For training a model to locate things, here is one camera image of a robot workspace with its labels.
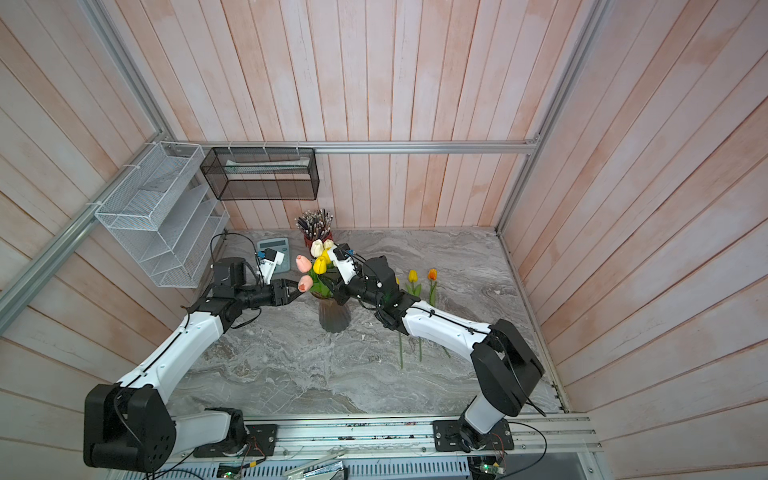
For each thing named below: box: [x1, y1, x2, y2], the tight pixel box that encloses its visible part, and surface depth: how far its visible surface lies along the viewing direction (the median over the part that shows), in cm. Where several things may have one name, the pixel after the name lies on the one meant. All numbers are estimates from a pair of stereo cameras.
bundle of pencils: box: [294, 208, 334, 239], surface depth 100 cm
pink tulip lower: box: [298, 274, 313, 293], surface depth 72 cm
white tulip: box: [310, 238, 324, 258], surface depth 76 cm
